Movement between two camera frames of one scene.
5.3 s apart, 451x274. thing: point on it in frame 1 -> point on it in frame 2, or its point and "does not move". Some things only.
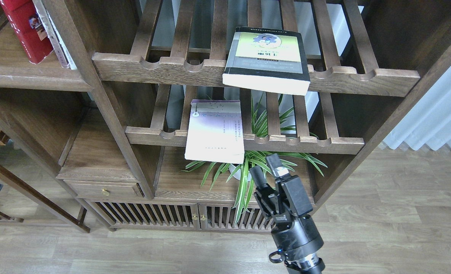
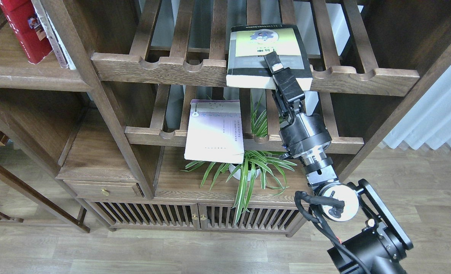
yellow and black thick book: (271, 59) does not move
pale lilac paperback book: (215, 131) does not move
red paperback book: (24, 17) does not move
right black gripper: (293, 235) -> (300, 133)
